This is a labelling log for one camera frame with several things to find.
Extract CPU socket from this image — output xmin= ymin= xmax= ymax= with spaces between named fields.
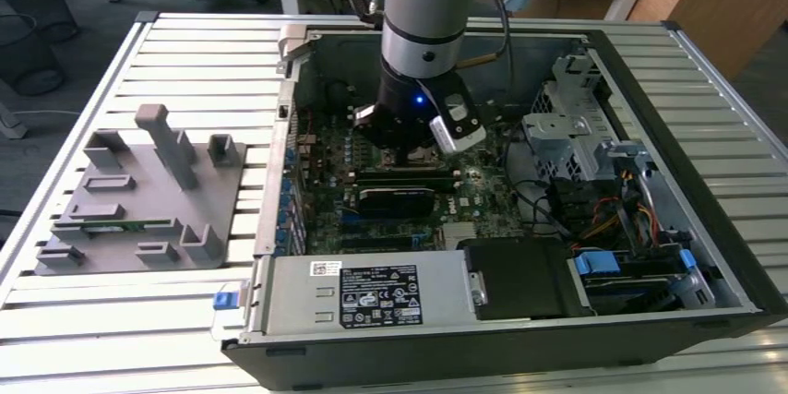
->
xmin=378 ymin=144 xmax=448 ymax=170

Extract black RAM slot bank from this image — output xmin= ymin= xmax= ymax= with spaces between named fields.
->
xmin=345 ymin=168 xmax=461 ymax=193

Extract black graphics card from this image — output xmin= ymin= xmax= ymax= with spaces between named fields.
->
xmin=354 ymin=185 xmax=437 ymax=221

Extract green motherboard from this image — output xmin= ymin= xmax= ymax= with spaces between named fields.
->
xmin=293 ymin=105 xmax=530 ymax=257

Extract silver chipset heatsink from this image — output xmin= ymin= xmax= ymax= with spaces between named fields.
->
xmin=441 ymin=221 xmax=478 ymax=244

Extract black expansion slot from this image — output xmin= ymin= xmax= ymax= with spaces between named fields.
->
xmin=338 ymin=236 xmax=413 ymax=250

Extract silver disk bay cage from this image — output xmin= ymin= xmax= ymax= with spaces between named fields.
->
xmin=520 ymin=54 xmax=622 ymax=183

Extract grey parts rack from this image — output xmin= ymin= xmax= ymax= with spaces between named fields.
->
xmin=33 ymin=102 xmax=249 ymax=276

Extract black plastic shroud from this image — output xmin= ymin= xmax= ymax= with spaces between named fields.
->
xmin=461 ymin=236 xmax=592 ymax=321

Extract silver power supply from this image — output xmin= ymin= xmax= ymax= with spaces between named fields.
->
xmin=242 ymin=249 xmax=488 ymax=335

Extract blue disk carrier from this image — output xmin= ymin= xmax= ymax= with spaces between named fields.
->
xmin=570 ymin=250 xmax=620 ymax=282

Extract black PC case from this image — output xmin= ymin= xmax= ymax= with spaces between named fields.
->
xmin=218 ymin=19 xmax=788 ymax=393

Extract green RAM stick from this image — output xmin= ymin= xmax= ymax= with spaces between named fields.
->
xmin=76 ymin=219 xmax=168 ymax=233

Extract black disk drive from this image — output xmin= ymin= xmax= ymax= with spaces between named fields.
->
xmin=581 ymin=273 xmax=684 ymax=315

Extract wooden cabinet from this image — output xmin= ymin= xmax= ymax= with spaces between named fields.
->
xmin=626 ymin=0 xmax=788 ymax=81

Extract black mesh bin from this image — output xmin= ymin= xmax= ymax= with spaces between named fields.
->
xmin=0 ymin=0 xmax=81 ymax=96

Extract white furniture foot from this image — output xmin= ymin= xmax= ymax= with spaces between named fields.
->
xmin=0 ymin=101 xmax=29 ymax=140

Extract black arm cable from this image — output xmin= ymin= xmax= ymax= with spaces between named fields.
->
xmin=481 ymin=0 xmax=513 ymax=66

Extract coloured power wires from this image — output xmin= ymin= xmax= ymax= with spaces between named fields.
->
xmin=570 ymin=197 xmax=657 ymax=247

